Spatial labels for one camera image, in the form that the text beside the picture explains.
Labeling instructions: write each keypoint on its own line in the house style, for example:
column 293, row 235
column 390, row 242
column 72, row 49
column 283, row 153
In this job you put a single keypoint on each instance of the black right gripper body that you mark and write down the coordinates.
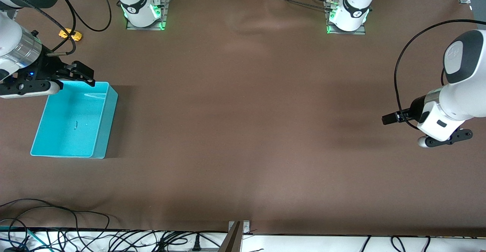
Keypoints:
column 48, row 66

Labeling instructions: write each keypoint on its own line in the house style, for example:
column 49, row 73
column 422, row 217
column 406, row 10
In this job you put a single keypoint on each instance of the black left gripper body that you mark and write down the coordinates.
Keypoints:
column 415, row 107

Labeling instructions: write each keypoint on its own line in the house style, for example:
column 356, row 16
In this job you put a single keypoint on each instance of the yellow beetle toy car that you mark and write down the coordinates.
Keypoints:
column 78, row 37

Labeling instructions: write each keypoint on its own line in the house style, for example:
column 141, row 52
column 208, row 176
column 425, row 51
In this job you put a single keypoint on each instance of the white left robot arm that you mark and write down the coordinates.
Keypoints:
column 463, row 92

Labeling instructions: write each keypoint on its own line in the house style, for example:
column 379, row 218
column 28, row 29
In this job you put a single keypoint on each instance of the turquoise plastic bin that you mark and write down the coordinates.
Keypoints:
column 68, row 123

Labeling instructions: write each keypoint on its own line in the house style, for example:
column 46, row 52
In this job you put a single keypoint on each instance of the brown table cloth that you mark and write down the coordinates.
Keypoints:
column 243, row 130

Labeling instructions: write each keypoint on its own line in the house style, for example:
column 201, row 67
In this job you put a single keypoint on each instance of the grey power strip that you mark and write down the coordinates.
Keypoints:
column 178, row 249

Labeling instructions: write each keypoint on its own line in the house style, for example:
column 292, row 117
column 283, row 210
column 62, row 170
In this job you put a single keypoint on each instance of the black power plug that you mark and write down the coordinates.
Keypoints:
column 196, row 244

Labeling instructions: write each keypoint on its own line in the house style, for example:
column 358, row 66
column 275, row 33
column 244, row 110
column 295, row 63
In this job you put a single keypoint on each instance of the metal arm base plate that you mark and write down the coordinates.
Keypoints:
column 362, row 31
column 165, row 13

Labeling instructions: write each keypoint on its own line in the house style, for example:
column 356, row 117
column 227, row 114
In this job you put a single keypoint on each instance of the metal bracket plate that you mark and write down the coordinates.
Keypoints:
column 246, row 227

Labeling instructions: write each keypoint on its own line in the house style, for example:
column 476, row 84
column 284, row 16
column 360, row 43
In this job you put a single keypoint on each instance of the grey metal camera post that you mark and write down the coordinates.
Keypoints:
column 231, row 242

